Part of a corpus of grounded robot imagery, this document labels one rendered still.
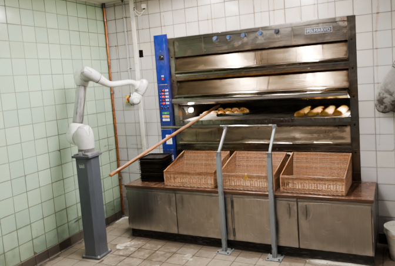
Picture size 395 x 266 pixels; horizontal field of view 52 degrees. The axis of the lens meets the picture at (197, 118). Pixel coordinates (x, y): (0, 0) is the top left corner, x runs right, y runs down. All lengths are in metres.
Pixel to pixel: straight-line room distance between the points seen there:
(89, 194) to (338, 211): 2.23
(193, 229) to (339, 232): 1.37
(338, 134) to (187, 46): 1.81
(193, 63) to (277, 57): 0.92
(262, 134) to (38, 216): 2.32
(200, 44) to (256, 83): 0.76
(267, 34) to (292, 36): 0.25
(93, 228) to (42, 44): 1.84
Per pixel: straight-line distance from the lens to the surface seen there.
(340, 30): 4.00
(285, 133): 4.12
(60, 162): 4.37
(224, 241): 3.96
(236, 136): 4.27
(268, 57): 4.10
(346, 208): 3.61
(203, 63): 4.35
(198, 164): 4.43
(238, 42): 4.22
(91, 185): 3.96
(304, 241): 3.77
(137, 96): 4.22
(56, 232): 4.44
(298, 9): 4.07
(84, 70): 4.00
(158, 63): 4.57
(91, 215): 4.04
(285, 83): 4.06
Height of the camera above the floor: 1.64
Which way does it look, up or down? 6 degrees down
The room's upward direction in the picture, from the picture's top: 4 degrees counter-clockwise
